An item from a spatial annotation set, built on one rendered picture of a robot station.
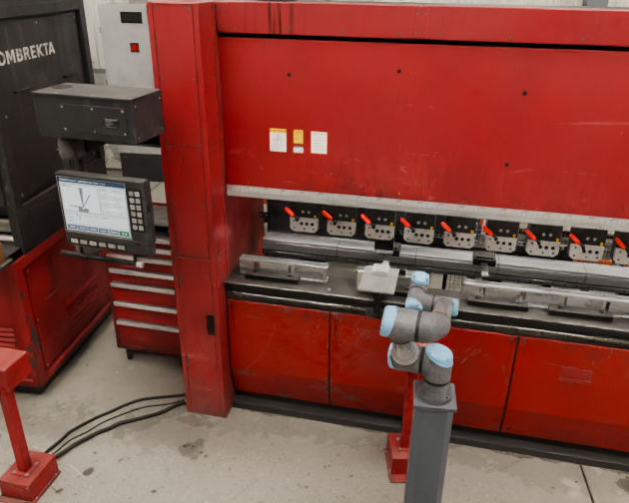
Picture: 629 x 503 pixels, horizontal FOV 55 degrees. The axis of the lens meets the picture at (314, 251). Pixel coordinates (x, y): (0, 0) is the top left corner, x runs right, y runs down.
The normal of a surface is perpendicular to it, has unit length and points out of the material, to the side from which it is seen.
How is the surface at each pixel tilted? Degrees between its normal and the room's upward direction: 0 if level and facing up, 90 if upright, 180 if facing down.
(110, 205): 90
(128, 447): 0
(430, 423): 90
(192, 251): 90
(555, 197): 90
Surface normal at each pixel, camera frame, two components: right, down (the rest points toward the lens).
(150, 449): 0.01, -0.90
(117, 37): -0.14, 0.42
